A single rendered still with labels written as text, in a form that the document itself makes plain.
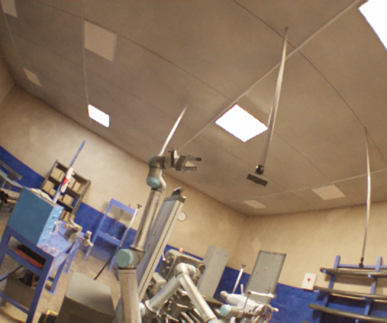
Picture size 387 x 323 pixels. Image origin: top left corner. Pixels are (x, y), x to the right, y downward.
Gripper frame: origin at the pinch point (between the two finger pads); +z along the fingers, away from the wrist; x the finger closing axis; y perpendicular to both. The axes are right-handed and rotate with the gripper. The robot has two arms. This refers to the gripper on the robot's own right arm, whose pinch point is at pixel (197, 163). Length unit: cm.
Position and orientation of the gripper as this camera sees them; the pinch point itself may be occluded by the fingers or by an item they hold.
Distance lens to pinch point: 136.9
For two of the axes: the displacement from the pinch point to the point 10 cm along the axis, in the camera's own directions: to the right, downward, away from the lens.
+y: 0.8, 8.8, 4.7
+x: -2.2, 4.8, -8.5
